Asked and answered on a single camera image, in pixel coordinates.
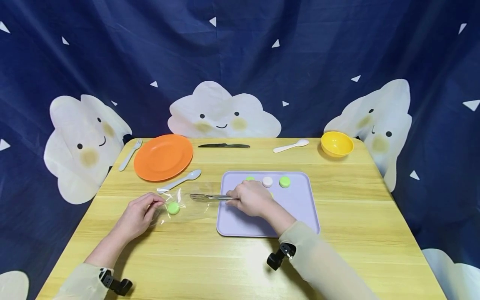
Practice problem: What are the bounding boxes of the purple plastic tray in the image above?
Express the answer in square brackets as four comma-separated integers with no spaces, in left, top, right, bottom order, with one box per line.
[216,171,321,238]

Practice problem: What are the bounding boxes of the white plastic spoon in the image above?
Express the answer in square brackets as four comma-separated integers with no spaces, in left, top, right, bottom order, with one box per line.
[273,139,310,153]

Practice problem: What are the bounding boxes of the clear plastic bag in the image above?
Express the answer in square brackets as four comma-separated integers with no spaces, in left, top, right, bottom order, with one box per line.
[155,187,211,228]

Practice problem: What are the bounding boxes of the person's left forearm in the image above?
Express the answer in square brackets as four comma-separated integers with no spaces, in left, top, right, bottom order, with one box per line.
[53,227,128,300]

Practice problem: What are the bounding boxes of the person's right forearm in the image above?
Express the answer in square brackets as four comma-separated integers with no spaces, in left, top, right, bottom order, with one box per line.
[262,200,380,300]

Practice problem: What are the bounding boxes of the pale blue plastic spoon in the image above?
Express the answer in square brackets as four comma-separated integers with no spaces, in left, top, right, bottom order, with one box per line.
[157,169,202,193]

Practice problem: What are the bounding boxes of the yellow bowl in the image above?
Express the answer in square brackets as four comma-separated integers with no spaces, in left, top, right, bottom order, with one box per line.
[321,131,354,158]

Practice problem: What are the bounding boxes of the white plastic fork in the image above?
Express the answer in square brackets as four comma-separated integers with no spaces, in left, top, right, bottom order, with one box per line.
[119,139,143,172]

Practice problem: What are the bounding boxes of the black wrist band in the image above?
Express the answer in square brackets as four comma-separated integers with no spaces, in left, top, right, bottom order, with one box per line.
[98,269,133,297]
[266,242,297,271]

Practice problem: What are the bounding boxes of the person's left hand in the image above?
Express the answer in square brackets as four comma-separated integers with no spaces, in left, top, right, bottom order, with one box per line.
[114,192,166,241]

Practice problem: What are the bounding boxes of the black knife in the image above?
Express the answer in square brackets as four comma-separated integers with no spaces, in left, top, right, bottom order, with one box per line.
[197,143,251,149]

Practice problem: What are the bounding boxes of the person's right hand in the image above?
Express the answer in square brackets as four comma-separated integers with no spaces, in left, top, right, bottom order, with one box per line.
[226,180,276,218]

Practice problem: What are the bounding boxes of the orange plate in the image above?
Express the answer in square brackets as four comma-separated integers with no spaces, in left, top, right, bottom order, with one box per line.
[134,134,194,182]

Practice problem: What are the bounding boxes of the metal tongs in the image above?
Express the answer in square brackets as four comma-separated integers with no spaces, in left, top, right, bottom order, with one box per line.
[190,193,240,203]

